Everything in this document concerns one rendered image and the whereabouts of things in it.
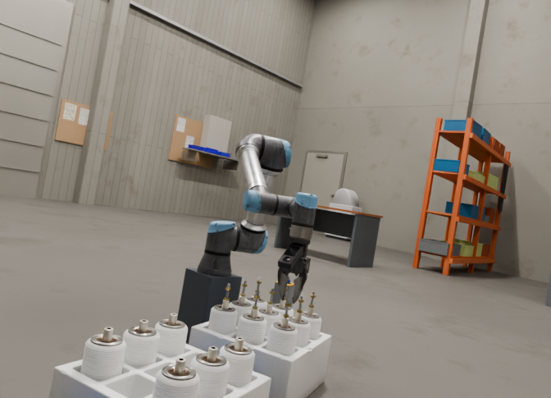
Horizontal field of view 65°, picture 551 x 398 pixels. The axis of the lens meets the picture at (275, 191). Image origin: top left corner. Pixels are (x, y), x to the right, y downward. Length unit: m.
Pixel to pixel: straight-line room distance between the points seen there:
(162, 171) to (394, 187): 5.29
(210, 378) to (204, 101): 9.49
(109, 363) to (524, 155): 9.13
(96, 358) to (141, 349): 0.13
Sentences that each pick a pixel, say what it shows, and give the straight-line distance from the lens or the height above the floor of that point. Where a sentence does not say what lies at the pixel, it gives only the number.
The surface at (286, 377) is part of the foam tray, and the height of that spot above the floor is 0.13.
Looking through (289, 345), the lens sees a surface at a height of 0.21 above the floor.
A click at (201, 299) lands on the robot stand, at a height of 0.20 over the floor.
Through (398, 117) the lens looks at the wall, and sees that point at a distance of 10.90.
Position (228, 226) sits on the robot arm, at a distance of 1.91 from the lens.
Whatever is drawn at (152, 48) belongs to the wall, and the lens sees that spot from 9.75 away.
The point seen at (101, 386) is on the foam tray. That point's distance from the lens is 1.15.
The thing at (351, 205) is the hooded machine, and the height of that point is 0.83.
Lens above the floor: 0.66
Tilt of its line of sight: 1 degrees up
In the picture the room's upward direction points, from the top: 10 degrees clockwise
